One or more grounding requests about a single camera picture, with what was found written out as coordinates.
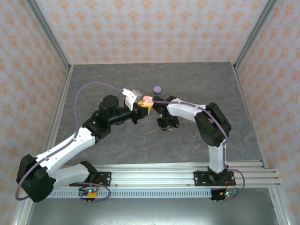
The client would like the pink earbud charging case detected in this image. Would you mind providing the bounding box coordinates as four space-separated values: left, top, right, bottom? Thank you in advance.
142 94 155 106

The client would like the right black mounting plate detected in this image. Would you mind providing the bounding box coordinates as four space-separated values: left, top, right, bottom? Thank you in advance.
193 171 235 188

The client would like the black mounting plate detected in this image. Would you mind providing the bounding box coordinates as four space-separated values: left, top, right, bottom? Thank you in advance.
69 172 113 188
193 171 235 188

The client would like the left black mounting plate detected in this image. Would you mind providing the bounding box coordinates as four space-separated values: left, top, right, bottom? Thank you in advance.
69 172 113 188

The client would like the grey metal lower panel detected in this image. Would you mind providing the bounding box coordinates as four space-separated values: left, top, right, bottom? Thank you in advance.
25 198 279 225

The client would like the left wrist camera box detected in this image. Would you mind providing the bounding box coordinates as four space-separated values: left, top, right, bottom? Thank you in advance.
121 88 143 112

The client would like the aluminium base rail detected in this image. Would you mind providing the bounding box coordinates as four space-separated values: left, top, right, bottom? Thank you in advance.
50 161 282 189

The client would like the left aluminium side rail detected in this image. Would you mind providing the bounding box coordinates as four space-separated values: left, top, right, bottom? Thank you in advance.
11 65 75 225

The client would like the aluminium side rail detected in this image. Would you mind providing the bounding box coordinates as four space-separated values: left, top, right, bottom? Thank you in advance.
11 65 75 225
232 62 290 225

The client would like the grey slotted cable duct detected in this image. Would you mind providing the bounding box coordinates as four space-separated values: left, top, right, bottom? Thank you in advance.
50 189 213 199

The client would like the right aluminium side rail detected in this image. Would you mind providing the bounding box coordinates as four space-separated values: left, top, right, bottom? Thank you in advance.
232 62 290 225

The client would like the left aluminium frame post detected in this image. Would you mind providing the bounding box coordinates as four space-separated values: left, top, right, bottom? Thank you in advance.
24 0 72 72

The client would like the aluminium frame post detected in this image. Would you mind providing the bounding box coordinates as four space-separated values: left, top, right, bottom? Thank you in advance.
233 0 281 72
24 0 72 72

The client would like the right aluminium frame post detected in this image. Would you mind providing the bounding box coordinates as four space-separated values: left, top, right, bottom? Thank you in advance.
233 0 281 72

